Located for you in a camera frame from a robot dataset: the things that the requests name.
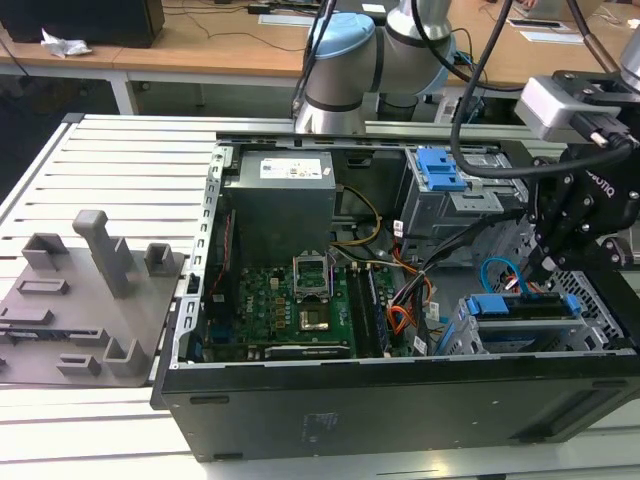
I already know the grey power supply unit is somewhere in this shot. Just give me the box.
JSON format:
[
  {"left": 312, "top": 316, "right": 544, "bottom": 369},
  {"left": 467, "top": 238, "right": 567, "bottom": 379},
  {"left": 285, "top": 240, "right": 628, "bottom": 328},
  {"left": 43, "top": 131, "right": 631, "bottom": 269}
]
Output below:
[{"left": 222, "top": 149, "right": 337, "bottom": 266}]

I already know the blue drive carrier handle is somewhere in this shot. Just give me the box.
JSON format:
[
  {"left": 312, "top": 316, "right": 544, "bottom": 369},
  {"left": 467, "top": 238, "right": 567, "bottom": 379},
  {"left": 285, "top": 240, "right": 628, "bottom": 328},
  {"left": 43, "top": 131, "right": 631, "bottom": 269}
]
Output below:
[{"left": 414, "top": 147, "right": 471, "bottom": 193}]

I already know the black RAM slot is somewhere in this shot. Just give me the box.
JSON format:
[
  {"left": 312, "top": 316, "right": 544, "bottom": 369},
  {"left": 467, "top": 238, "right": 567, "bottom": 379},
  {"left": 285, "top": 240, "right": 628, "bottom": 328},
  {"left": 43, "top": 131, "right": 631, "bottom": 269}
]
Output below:
[{"left": 347, "top": 264, "right": 371, "bottom": 354}]

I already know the CPU socket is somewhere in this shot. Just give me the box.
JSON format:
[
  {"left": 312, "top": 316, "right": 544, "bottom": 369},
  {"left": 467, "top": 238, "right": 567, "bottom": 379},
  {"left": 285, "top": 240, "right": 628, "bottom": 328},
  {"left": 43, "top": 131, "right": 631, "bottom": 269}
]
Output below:
[{"left": 298, "top": 305, "right": 334, "bottom": 335}]

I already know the crumpled white paper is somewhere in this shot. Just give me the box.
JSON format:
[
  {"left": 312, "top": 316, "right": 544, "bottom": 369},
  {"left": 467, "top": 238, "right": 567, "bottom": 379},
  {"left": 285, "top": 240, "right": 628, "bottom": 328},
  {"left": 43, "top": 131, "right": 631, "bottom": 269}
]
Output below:
[{"left": 40, "top": 28, "right": 94, "bottom": 59}]

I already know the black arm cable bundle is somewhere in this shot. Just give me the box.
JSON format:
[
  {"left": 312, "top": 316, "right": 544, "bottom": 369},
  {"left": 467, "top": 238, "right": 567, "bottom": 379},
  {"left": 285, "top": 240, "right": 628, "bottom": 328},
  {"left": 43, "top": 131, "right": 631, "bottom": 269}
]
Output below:
[{"left": 291, "top": 0, "right": 337, "bottom": 132}]

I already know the green motherboard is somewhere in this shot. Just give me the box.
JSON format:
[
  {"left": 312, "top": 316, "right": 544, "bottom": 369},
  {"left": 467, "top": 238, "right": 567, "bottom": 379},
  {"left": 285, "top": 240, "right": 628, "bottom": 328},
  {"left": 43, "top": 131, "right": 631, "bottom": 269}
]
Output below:
[{"left": 204, "top": 262, "right": 401, "bottom": 361}]

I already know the black sleeved wire bundle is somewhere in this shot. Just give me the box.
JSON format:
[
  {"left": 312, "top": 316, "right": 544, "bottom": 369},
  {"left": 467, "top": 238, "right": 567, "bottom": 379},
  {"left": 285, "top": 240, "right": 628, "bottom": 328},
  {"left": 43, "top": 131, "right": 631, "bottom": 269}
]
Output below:
[{"left": 392, "top": 212, "right": 526, "bottom": 351}]

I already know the grey parts rack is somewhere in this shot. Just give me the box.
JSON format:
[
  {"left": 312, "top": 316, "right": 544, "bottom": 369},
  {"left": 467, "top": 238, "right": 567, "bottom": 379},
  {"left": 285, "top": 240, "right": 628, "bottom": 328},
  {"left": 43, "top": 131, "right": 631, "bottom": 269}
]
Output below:
[{"left": 0, "top": 209, "right": 189, "bottom": 387}]

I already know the yellow wire bundle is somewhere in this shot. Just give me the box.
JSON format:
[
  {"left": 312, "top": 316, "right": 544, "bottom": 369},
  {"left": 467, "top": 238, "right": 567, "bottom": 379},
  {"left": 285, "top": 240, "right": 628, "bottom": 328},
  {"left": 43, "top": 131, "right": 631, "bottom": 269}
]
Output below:
[{"left": 329, "top": 185, "right": 384, "bottom": 247}]

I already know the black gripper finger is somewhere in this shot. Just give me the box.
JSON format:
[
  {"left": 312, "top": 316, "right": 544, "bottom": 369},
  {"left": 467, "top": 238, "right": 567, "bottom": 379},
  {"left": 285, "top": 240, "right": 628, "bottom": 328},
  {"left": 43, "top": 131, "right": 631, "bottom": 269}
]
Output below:
[
  {"left": 547, "top": 189, "right": 601, "bottom": 272},
  {"left": 527, "top": 157, "right": 574, "bottom": 279}
]

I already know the black cable with brown sleeve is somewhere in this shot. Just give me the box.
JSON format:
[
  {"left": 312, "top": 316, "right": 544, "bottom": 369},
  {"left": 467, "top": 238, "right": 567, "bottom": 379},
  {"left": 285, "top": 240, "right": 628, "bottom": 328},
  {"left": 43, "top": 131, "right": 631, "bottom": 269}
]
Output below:
[{"left": 566, "top": 0, "right": 622, "bottom": 74}]

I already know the hard disk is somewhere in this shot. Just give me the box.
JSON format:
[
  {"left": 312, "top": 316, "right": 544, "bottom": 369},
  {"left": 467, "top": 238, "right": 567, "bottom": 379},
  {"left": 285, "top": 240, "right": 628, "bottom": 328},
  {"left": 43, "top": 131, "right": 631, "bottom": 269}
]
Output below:
[{"left": 463, "top": 292, "right": 582, "bottom": 351}]

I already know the wooden desk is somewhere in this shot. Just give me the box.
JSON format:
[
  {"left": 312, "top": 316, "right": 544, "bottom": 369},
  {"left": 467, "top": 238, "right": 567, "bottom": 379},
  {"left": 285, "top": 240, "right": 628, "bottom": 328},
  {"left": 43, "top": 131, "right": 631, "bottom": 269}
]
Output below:
[{"left": 0, "top": 0, "right": 640, "bottom": 105}]

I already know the brown cardboard box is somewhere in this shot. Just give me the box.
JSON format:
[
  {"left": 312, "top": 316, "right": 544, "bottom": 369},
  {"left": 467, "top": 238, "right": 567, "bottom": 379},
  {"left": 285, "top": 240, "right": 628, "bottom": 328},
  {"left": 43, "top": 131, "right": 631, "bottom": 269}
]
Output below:
[{"left": 529, "top": 0, "right": 606, "bottom": 24}]

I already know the black open PC case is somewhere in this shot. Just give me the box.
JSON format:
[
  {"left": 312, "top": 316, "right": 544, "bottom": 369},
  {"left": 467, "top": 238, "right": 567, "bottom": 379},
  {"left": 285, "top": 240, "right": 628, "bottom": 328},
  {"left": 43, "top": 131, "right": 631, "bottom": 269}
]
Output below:
[{"left": 149, "top": 130, "right": 640, "bottom": 464}]

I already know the metal socket cover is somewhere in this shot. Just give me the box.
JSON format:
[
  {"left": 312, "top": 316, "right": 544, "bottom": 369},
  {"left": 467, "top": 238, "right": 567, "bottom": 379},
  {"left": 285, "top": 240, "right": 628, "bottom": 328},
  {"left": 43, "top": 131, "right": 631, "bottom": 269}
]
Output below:
[{"left": 291, "top": 248, "right": 333, "bottom": 302}]

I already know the blue cable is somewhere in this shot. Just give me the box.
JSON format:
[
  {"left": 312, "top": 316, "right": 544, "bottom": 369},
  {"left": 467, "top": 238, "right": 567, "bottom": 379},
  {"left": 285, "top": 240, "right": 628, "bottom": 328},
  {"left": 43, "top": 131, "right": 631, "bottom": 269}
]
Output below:
[{"left": 455, "top": 49, "right": 489, "bottom": 124}]

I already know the thick black gripper cable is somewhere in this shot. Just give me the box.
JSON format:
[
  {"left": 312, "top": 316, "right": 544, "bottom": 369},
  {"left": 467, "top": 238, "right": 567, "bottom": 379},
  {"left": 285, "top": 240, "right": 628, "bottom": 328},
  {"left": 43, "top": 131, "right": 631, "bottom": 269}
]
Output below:
[{"left": 449, "top": 0, "right": 556, "bottom": 179}]

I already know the grey metal disk bay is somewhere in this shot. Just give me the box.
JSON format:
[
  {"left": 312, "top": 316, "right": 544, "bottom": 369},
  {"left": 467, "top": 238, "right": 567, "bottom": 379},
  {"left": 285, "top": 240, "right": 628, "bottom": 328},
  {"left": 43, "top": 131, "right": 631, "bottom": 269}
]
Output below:
[{"left": 433, "top": 269, "right": 626, "bottom": 357}]

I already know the silver camera box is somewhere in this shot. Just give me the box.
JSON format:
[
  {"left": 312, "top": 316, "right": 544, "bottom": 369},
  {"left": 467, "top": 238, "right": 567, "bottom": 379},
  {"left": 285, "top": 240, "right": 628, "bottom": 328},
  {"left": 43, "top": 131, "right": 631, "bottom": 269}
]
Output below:
[{"left": 514, "top": 75, "right": 632, "bottom": 147}]

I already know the black box on desk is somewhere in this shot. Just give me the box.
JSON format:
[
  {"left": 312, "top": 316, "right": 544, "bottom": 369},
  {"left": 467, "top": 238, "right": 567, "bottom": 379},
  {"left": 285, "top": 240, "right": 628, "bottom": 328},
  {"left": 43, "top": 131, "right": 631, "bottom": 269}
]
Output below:
[{"left": 0, "top": 0, "right": 166, "bottom": 49}]

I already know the grey metal drive cage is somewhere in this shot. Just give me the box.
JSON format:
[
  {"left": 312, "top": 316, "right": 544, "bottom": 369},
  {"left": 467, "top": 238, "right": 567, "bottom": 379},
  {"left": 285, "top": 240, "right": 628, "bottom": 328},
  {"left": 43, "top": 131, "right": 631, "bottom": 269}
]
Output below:
[{"left": 399, "top": 147, "right": 535, "bottom": 257}]

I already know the orange wire bundle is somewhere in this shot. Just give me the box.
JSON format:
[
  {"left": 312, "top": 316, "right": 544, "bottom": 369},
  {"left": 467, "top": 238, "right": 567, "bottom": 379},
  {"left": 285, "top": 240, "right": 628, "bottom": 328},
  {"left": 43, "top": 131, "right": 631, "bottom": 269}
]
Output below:
[{"left": 386, "top": 269, "right": 434, "bottom": 347}]

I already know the blue disk wire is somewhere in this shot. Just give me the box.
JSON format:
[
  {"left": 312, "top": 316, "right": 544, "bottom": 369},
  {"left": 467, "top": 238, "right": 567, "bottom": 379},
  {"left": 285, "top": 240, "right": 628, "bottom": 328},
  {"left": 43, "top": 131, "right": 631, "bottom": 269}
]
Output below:
[{"left": 478, "top": 256, "right": 540, "bottom": 302}]

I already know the black graphics card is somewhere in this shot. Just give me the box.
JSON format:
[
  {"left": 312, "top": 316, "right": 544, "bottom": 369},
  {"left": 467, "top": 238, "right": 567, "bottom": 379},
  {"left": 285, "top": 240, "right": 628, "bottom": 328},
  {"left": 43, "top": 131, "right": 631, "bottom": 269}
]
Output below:
[{"left": 262, "top": 342, "right": 352, "bottom": 360}]

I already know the thin red wire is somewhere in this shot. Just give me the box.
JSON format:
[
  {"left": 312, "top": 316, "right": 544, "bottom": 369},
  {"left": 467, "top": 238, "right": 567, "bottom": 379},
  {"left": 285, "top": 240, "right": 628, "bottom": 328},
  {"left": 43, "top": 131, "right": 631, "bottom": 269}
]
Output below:
[{"left": 207, "top": 209, "right": 237, "bottom": 301}]

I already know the RAM stick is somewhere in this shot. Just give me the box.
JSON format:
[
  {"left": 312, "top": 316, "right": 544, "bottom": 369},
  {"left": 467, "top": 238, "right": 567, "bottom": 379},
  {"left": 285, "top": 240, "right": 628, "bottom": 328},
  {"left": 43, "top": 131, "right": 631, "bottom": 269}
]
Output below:
[{"left": 366, "top": 267, "right": 391, "bottom": 352}]

